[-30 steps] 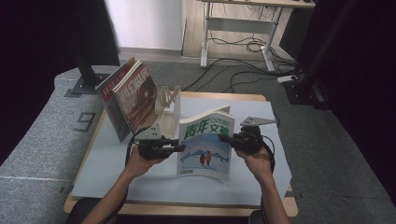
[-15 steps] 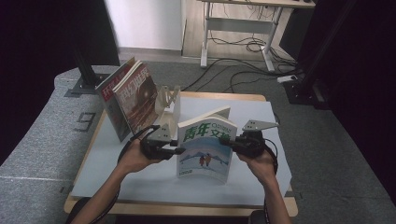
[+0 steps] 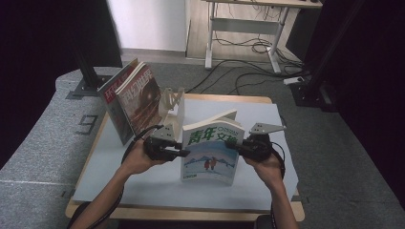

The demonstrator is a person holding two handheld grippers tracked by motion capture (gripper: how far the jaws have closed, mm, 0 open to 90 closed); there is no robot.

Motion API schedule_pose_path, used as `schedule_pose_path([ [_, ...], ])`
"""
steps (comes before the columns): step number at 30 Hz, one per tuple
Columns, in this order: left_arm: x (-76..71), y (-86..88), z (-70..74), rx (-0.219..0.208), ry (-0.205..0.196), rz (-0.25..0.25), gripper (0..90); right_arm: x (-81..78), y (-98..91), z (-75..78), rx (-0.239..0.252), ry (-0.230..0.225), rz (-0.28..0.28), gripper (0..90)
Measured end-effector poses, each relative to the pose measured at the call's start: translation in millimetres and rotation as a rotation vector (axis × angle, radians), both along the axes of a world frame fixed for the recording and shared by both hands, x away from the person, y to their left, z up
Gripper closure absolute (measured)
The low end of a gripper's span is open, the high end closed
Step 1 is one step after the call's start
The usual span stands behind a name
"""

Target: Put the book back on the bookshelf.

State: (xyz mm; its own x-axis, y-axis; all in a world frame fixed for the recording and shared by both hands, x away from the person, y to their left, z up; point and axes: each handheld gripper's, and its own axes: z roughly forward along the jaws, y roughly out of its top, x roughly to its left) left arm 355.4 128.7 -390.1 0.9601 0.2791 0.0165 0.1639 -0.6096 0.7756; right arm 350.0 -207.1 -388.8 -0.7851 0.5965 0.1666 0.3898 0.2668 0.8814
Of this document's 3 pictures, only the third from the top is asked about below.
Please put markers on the green-title snow scene magazine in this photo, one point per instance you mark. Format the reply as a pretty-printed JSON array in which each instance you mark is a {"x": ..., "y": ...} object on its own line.
[{"x": 210, "y": 156}]

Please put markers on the black curtain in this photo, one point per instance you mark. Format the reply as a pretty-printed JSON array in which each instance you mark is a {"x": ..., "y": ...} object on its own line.
[
  {"x": 38, "y": 63},
  {"x": 375, "y": 79}
]

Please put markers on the person's right hand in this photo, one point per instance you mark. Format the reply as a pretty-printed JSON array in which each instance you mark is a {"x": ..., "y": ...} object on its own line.
[{"x": 270, "y": 171}]

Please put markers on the white power strip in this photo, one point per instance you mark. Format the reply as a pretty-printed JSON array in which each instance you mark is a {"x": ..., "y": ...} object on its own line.
[{"x": 293, "y": 80}]

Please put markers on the metal desk frame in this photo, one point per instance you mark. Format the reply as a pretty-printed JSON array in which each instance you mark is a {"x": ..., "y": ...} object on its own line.
[{"x": 245, "y": 26}]

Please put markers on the dark illustrated magazine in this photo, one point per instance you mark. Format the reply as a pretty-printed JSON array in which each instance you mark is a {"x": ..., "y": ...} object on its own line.
[{"x": 140, "y": 98}]

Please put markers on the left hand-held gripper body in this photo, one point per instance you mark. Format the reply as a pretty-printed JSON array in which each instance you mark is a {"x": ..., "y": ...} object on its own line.
[{"x": 157, "y": 148}]

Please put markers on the red-title portrait magazine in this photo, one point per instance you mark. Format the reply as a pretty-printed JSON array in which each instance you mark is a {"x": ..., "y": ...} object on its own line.
[{"x": 111, "y": 95}]

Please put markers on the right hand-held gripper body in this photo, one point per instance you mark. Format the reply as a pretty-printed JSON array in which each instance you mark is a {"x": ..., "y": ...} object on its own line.
[{"x": 259, "y": 148}]

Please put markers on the black metal stand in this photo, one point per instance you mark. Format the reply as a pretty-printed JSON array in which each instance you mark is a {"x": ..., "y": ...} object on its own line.
[
  {"x": 92, "y": 84},
  {"x": 310, "y": 92}
]

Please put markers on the person's left hand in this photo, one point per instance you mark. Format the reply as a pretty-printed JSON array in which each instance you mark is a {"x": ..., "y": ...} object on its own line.
[{"x": 137, "y": 159}]

